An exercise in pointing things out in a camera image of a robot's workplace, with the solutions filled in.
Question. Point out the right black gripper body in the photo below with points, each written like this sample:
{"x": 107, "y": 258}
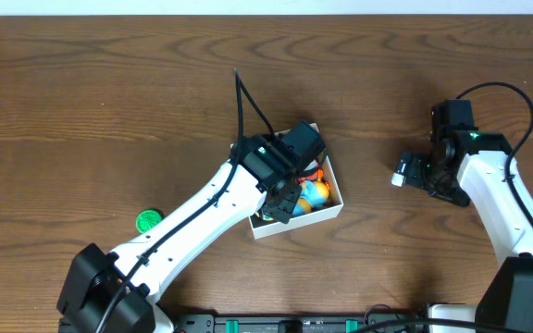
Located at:
{"x": 420, "y": 172}

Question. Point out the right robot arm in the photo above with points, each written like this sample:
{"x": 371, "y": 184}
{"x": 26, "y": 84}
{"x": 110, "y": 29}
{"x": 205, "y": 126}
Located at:
{"x": 470, "y": 167}

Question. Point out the white cardboard box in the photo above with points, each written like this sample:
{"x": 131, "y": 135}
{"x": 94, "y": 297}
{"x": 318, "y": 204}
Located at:
{"x": 308, "y": 219}

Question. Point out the yellow ball blue letters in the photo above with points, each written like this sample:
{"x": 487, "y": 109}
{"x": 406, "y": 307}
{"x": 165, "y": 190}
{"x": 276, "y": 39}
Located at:
{"x": 263, "y": 216}

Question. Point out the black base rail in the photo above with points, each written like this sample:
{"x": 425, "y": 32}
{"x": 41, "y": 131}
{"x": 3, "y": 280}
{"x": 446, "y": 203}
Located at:
{"x": 292, "y": 323}

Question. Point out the red toy fire truck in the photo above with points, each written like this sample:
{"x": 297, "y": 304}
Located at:
{"x": 313, "y": 172}

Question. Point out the blue orange toy figure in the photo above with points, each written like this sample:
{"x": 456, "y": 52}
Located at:
{"x": 314, "y": 195}

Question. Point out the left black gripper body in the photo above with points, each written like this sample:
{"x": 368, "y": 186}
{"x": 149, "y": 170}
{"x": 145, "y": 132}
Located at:
{"x": 283, "y": 203}

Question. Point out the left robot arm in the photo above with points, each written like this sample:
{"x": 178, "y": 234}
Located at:
{"x": 119, "y": 291}

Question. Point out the green round disc toy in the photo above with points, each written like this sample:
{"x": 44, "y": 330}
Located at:
{"x": 148, "y": 219}

